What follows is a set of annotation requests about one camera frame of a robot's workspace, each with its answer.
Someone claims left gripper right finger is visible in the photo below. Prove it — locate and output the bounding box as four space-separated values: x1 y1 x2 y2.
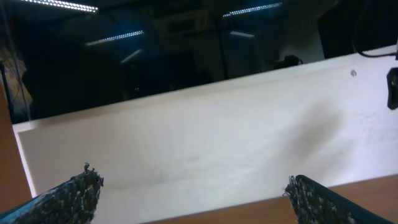
285 175 391 224

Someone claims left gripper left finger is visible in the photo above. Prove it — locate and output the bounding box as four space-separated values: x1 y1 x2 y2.
1 163 104 224

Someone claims dark window pane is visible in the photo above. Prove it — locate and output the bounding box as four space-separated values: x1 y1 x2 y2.
1 0 397 124

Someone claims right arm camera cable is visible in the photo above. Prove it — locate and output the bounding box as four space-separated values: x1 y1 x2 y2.
351 0 398 60

